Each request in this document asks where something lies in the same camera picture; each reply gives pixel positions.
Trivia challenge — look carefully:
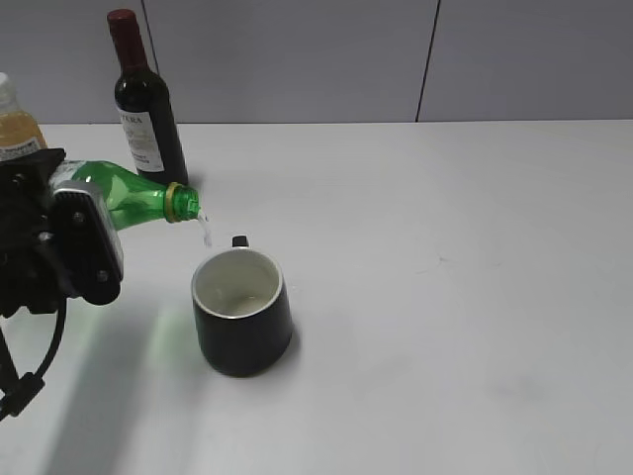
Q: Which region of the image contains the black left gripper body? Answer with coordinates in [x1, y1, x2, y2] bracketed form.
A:
[1, 148, 78, 318]

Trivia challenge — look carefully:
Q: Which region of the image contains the green sprite bottle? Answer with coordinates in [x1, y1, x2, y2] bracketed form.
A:
[49, 160, 201, 231]

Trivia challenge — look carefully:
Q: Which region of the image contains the black mug white inside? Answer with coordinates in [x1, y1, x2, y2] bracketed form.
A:
[191, 235, 294, 377]

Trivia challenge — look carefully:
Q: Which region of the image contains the orange juice bottle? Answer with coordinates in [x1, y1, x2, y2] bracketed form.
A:
[0, 72, 47, 161]

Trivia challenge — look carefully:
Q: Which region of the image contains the dark red wine bottle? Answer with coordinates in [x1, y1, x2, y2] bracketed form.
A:
[107, 9, 189, 185]

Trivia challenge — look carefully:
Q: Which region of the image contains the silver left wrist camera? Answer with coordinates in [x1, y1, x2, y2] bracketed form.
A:
[50, 180, 124, 306]

